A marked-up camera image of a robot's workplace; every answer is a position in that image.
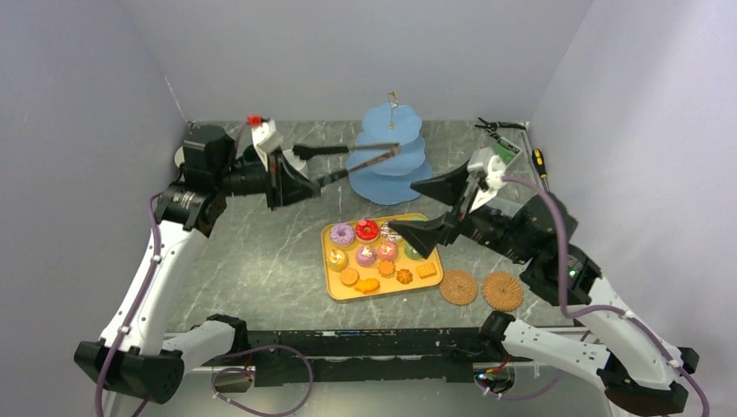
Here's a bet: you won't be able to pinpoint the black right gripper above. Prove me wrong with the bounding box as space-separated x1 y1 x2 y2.
385 160 530 262

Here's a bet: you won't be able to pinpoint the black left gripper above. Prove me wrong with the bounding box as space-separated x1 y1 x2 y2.
214 145 321 211

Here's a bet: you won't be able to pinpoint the green cupcake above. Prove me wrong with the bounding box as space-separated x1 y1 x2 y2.
404 245 423 261

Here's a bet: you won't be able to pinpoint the red frosted donut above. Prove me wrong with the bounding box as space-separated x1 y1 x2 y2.
354 219 380 244

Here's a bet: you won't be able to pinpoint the chocolate sprinkled donut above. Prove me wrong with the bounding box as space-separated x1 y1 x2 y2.
380 221 403 244

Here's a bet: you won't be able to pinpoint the white and blue mug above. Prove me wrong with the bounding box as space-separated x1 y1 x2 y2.
277 149 308 175

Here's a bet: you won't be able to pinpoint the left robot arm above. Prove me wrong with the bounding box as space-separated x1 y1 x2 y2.
74 119 351 415

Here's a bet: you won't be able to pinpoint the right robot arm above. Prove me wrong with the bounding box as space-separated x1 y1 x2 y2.
389 163 700 416

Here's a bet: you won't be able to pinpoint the blue three-tier cake stand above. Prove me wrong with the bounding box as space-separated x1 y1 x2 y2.
347 91 433 206

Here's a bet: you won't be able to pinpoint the square cracker biscuit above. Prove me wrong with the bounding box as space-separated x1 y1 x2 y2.
415 262 437 279

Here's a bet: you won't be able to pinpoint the orange striped round cookie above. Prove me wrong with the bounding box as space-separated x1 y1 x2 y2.
395 268 413 285

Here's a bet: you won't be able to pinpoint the orange flower cookie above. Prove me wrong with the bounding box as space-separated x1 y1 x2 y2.
377 260 395 278

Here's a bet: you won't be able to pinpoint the left woven rattan coaster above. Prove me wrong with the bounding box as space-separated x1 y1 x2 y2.
439 269 478 306

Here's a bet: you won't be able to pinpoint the woven rattan coaster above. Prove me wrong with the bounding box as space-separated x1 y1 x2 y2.
439 269 478 306
481 271 524 313

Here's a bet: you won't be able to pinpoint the purple sprinkled donut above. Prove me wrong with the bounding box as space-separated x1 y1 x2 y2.
329 223 355 248

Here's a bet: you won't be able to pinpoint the yellow serving tray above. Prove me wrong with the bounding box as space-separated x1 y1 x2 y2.
321 214 443 301

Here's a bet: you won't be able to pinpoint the green and white box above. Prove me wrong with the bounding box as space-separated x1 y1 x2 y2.
492 136 522 166

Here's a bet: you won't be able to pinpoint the dark green mug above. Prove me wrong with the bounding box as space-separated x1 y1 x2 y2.
242 144 260 163

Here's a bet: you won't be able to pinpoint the orange fish cookie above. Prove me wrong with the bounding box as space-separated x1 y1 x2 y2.
353 278 381 295

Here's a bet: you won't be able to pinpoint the black pliers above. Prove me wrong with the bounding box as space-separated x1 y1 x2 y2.
474 117 528 136

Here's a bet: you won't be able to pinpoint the right woven rattan coaster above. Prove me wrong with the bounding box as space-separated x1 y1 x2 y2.
481 271 524 313

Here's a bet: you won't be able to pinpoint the round brown cookie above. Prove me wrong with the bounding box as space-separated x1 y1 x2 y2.
339 268 360 287

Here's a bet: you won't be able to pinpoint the yellow cupcake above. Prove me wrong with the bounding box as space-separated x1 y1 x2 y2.
326 248 349 272

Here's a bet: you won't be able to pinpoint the yellow black screwdriver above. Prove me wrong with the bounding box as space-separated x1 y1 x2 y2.
532 149 550 193

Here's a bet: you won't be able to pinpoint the white tape roll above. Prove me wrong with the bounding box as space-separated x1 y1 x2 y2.
173 146 184 168

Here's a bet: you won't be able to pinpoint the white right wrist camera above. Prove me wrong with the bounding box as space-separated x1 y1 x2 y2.
467 147 507 207

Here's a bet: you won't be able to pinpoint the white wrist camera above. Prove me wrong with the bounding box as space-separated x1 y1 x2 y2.
467 147 507 207
250 119 283 171

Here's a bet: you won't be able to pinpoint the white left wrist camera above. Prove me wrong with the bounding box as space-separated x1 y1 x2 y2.
250 119 283 171

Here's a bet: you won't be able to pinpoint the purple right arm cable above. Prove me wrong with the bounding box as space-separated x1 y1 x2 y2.
475 175 712 417

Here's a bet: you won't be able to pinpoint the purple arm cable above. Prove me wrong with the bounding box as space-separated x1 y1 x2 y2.
91 122 315 417
475 175 712 417

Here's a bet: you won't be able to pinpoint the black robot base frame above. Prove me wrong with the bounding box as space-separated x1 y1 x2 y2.
205 327 520 387

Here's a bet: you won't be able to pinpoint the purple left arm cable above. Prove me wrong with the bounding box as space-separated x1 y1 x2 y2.
91 122 315 417

